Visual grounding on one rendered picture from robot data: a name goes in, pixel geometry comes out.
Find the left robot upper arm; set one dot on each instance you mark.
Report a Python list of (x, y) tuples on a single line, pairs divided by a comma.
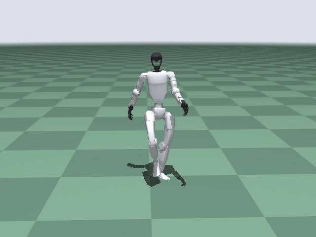
[(173, 83)]

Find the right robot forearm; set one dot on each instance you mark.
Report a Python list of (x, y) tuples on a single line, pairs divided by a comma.
[(133, 100)]

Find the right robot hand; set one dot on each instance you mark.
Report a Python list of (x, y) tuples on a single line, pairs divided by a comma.
[(129, 112)]

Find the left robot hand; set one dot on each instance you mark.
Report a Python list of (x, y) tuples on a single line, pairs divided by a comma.
[(185, 107)]

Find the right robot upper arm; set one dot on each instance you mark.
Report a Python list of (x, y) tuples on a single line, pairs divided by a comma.
[(140, 82)]

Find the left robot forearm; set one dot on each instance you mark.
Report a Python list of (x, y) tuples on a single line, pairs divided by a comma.
[(178, 97)]

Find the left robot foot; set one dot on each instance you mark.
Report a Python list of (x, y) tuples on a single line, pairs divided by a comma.
[(163, 176)]

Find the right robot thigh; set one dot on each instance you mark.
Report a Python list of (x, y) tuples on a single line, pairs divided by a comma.
[(149, 119)]

